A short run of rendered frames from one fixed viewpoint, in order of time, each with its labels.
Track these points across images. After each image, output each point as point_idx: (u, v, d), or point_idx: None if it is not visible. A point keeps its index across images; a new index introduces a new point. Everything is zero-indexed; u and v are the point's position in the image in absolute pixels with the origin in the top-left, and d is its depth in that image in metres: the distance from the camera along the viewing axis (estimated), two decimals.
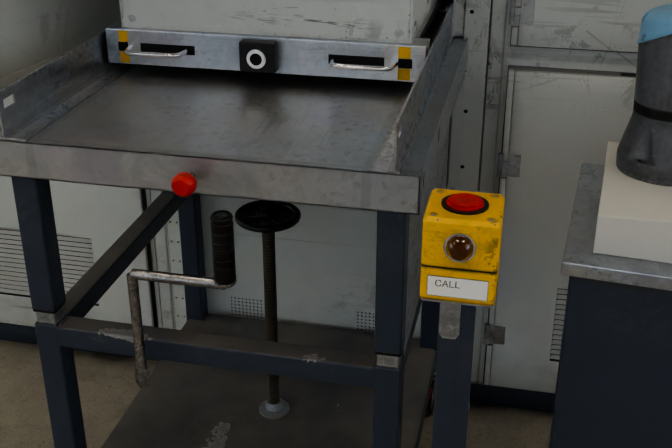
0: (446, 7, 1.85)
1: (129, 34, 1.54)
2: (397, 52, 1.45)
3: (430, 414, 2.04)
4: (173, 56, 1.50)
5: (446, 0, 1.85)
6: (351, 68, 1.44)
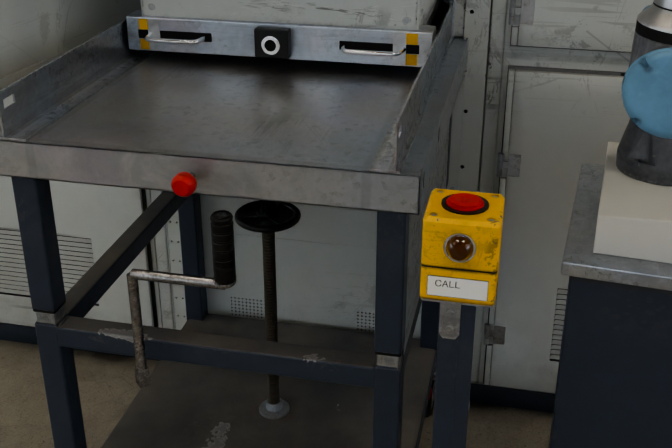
0: None
1: (149, 22, 1.61)
2: (405, 38, 1.53)
3: (430, 414, 2.04)
4: (191, 43, 1.57)
5: None
6: (361, 54, 1.52)
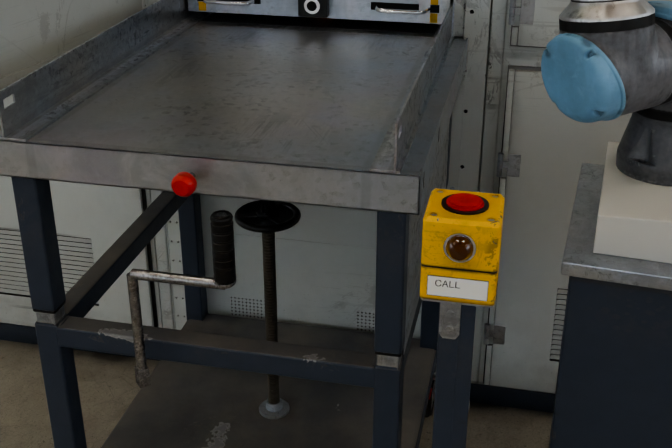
0: None
1: None
2: None
3: (430, 414, 2.04)
4: (243, 4, 1.84)
5: None
6: (392, 12, 1.78)
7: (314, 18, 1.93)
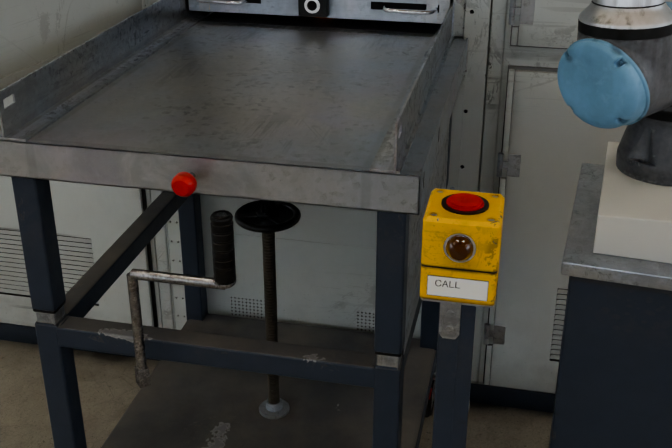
0: None
1: None
2: None
3: (430, 414, 2.04)
4: (236, 3, 1.85)
5: None
6: (400, 12, 1.78)
7: (314, 18, 1.93)
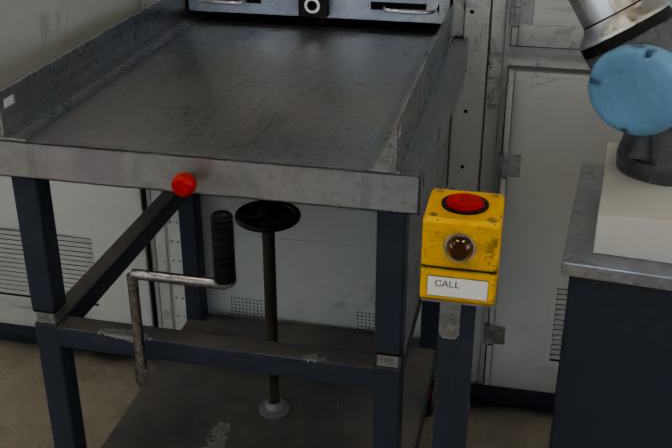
0: None
1: None
2: None
3: (430, 414, 2.04)
4: (236, 3, 1.85)
5: None
6: (400, 12, 1.78)
7: (314, 18, 1.93)
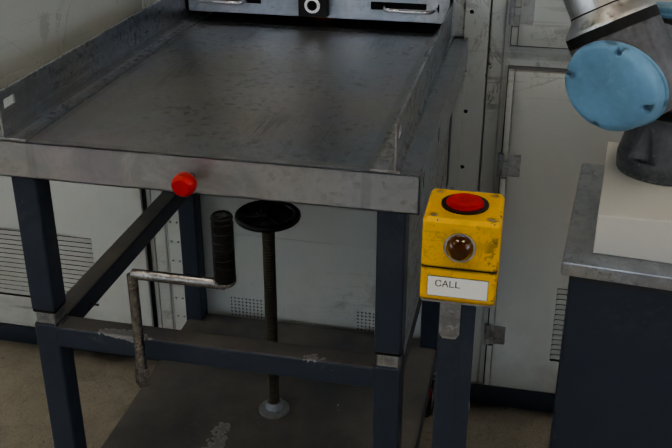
0: None
1: None
2: None
3: (430, 414, 2.04)
4: (236, 3, 1.85)
5: None
6: (400, 12, 1.78)
7: (314, 18, 1.93)
